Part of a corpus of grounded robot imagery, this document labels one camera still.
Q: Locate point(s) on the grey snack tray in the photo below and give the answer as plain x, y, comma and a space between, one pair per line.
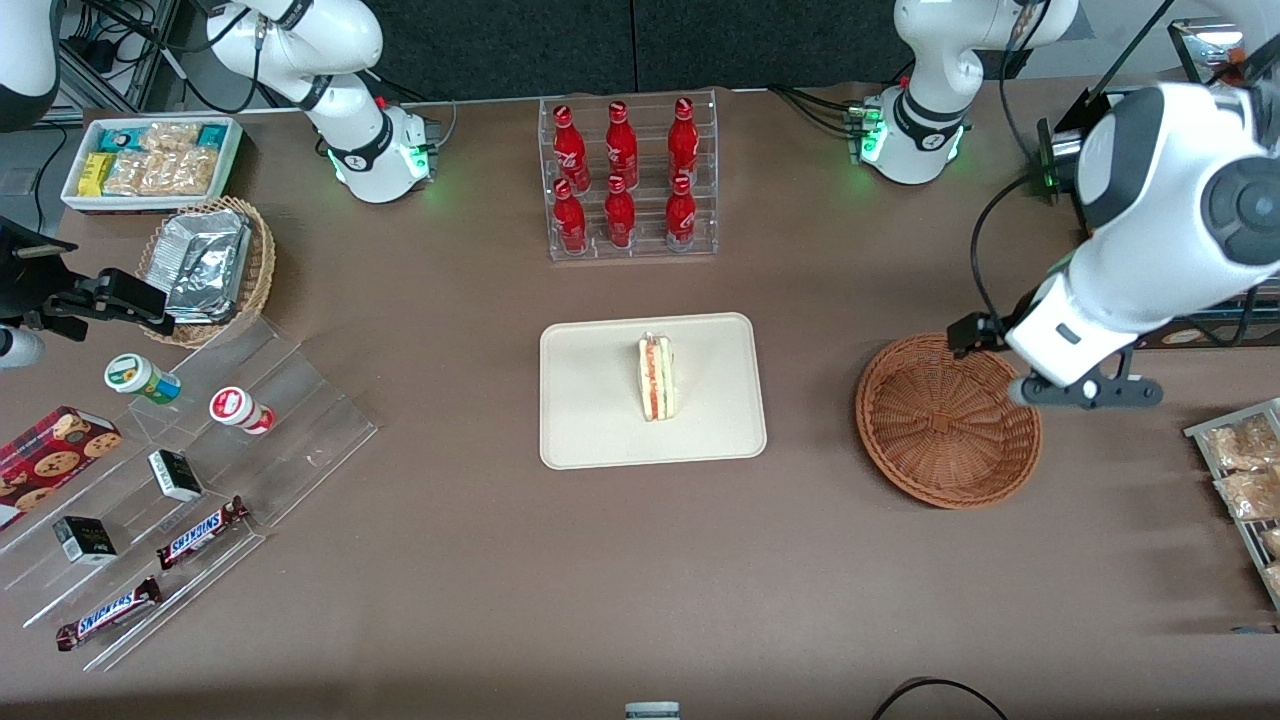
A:
1200, 432

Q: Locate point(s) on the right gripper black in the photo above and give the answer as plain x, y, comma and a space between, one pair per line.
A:
30, 283

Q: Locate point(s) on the cream rectangular tray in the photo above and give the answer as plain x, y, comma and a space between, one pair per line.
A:
590, 400

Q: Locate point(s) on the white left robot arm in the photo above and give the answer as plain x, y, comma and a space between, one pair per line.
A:
1150, 260

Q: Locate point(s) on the teal snack packet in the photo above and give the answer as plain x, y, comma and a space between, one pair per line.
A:
212, 136
120, 138

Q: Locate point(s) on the small black box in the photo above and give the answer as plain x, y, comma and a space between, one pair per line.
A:
175, 475
85, 540

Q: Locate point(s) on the white snack bin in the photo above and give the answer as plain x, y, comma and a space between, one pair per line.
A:
70, 195

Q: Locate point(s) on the triangle sandwich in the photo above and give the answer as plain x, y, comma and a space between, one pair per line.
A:
657, 380

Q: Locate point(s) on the brown round wicker basket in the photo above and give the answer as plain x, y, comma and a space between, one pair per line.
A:
940, 440

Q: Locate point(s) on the white cup green lid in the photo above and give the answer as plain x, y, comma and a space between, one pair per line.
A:
135, 375

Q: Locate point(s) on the small dark flat object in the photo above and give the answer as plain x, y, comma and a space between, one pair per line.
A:
1255, 629

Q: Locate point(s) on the clear bag of crackers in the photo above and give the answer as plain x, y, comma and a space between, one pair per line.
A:
1240, 445
1273, 580
1270, 542
1250, 495

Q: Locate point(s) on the white cup red lid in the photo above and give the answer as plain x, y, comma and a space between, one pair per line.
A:
235, 408

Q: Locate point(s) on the silver foil packet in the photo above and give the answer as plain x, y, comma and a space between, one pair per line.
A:
205, 250
200, 310

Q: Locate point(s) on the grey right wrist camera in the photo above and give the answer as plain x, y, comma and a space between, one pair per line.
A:
20, 348

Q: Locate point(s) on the clear acrylic stepped stand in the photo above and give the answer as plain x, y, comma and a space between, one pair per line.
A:
290, 440

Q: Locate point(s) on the clear cookie packet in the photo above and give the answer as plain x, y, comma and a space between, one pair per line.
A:
170, 136
190, 172
135, 175

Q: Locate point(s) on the Snickers chocolate bar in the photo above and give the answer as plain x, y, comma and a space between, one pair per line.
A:
200, 532
108, 615

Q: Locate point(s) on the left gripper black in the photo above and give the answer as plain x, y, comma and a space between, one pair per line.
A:
972, 331

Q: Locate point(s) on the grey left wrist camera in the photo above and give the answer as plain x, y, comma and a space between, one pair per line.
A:
1024, 390

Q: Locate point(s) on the aluminium frame rack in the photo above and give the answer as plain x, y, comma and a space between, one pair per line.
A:
140, 60

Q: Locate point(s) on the light tan wicker basket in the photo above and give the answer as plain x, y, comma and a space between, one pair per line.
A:
262, 270

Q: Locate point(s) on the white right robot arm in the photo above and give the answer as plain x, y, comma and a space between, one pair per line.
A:
350, 130

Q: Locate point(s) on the black food warmer machine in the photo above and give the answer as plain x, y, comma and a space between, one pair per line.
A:
1065, 135

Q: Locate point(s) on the clear acrylic bottle rack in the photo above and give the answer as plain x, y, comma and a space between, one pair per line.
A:
650, 250

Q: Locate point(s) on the yellow snack packet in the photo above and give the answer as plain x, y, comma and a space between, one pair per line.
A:
96, 175

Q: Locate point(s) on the red cookie box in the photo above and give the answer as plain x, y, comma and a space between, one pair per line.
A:
50, 460

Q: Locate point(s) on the red cola bottle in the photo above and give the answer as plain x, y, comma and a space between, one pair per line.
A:
622, 145
620, 215
570, 150
680, 215
570, 220
684, 140

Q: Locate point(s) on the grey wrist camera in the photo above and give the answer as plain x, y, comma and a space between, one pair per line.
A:
1024, 390
20, 348

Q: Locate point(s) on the grey white device top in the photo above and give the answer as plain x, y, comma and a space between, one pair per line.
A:
652, 712

